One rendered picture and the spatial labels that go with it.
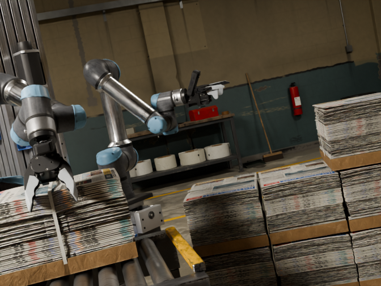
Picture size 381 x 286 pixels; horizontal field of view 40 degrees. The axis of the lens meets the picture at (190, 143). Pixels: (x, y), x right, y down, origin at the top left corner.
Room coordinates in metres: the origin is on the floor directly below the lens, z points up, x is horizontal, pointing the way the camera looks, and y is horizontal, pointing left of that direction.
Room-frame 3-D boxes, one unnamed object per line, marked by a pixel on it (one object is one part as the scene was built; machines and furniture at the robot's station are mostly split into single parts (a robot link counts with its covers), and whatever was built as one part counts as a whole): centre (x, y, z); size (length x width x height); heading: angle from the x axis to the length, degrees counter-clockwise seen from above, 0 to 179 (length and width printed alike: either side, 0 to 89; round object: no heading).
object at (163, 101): (2.42, 0.08, 1.21); 0.11 x 0.08 x 0.09; 73
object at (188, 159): (8.12, 0.21, 0.55); 1.80 x 0.70 x 1.09; 101
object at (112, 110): (2.50, 0.33, 1.19); 0.15 x 0.12 x 0.55; 163
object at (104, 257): (1.51, 0.30, 0.83); 0.29 x 0.16 x 0.04; 11
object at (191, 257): (1.39, 0.07, 0.81); 0.43 x 0.03 x 0.02; 11
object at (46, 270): (1.47, 0.52, 0.83); 0.29 x 0.16 x 0.04; 11
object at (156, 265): (1.39, 0.16, 0.77); 0.47 x 0.05 x 0.05; 11
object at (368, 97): (2.05, -0.66, 1.06); 0.37 x 0.29 x 0.01; 171
